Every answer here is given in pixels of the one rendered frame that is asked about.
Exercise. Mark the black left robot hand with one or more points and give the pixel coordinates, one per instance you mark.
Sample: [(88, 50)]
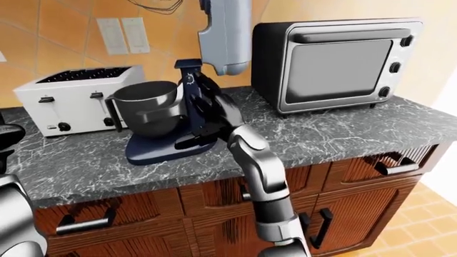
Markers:
[(9, 131)]

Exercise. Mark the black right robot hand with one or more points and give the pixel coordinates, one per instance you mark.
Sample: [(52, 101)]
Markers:
[(222, 109)]

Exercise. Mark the light blue stand mixer head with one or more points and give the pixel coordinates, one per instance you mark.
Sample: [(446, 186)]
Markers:
[(225, 40)]

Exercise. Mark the dark grey mixer bowl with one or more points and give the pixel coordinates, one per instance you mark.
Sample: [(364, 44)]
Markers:
[(150, 107)]

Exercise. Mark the navy blue stand mixer base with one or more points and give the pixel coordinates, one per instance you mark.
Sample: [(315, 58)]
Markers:
[(157, 154)]

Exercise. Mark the white four-slot toaster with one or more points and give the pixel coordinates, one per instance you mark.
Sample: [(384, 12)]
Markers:
[(78, 107)]

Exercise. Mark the black silver toaster oven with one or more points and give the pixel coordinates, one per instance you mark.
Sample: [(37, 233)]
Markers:
[(335, 67)]

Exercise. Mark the brown wooden kitchen cabinet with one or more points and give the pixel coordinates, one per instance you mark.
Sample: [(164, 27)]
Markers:
[(357, 203)]

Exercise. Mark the white wall switch plate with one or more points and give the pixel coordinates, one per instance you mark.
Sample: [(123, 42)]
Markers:
[(135, 34), (112, 36), (2, 56)]

